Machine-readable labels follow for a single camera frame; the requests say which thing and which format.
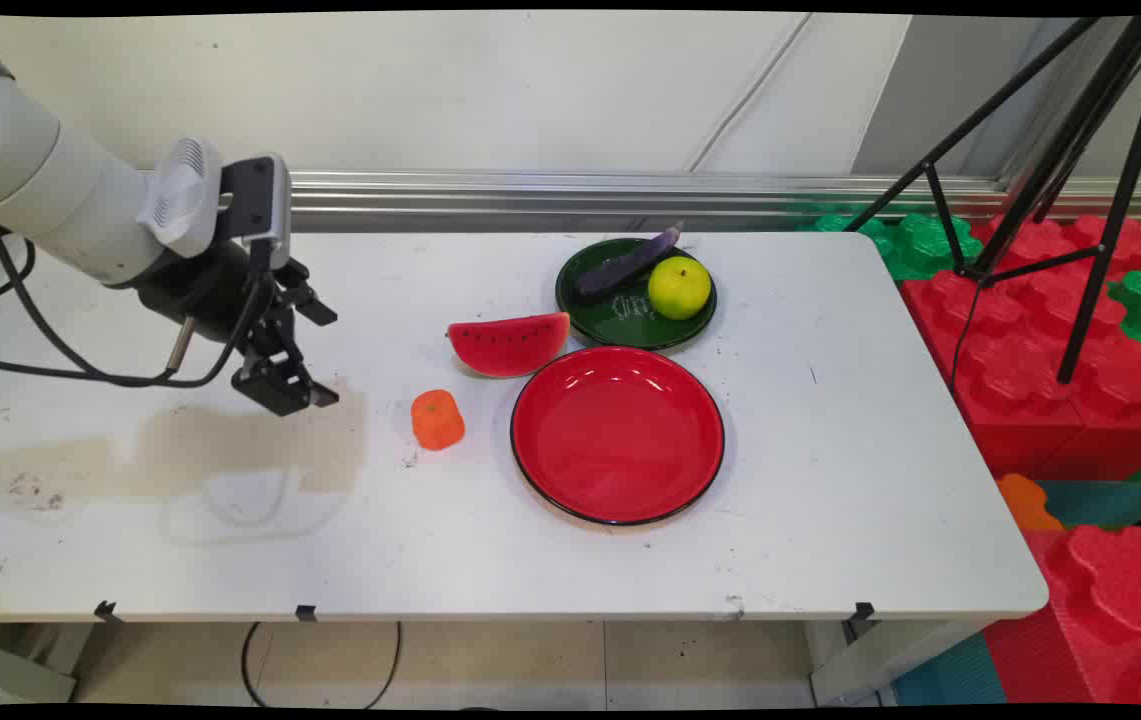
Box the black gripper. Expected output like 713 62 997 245
135 240 340 418

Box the purple toy eggplant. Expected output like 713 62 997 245
575 226 684 300

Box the orange toy fruit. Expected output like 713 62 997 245
410 389 467 453

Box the red toy watermelon slice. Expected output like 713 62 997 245
446 312 572 380

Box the dark green plate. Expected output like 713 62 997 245
555 237 719 352

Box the red plate with black rim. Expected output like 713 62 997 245
510 346 727 528

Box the yellow-green toy apple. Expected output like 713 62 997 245
647 256 713 322

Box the white table leg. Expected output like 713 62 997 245
809 617 993 707

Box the large red foam block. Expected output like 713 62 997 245
900 213 1141 483

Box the orange foam piece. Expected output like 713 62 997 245
994 473 1067 533

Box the black tripod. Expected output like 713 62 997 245
844 14 1141 387

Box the teal foam mat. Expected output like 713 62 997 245
1038 478 1141 531

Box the black silver wrist camera box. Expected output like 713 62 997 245
219 154 292 271

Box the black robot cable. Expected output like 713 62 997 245
0 225 266 390

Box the black floor cable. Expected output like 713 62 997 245
239 621 403 710

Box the aluminium wall rail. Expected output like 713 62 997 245
285 169 1141 234

